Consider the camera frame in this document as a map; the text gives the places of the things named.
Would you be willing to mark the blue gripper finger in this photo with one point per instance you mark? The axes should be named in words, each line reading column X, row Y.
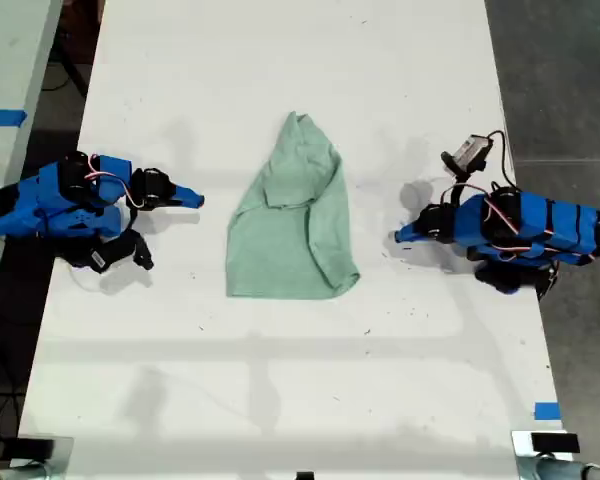
column 187, row 196
column 409, row 235

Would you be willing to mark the pale green T-shirt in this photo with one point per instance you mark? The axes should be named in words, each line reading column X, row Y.
column 285, row 240

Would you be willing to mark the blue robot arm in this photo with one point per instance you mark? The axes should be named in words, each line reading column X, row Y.
column 55, row 200
column 555, row 225

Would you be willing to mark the long blue tape strip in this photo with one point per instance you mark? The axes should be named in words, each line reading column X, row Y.
column 2, row 118

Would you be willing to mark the white side table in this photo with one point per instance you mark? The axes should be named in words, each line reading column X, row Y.
column 10, row 50

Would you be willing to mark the short blue tape strip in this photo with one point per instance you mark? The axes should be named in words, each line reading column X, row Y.
column 547, row 411

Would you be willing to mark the white metal plate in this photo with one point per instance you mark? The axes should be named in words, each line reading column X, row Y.
column 521, row 445

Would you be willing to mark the small black box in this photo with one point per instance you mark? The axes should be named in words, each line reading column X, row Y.
column 555, row 443
column 35, row 447

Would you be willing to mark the metal clamp tube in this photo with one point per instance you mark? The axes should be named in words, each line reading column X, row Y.
column 25, row 472
column 555, row 470

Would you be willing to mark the grey metal plate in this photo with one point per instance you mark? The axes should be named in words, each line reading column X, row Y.
column 64, row 450

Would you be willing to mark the black camera stalk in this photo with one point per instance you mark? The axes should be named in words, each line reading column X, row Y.
column 131, row 222
column 462, row 179

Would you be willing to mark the silver and black camera box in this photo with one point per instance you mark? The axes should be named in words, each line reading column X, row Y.
column 472, row 150

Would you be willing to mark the black camera box with label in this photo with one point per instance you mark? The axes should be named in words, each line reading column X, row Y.
column 105, row 257

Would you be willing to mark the small black mount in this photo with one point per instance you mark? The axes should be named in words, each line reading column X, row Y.
column 305, row 476

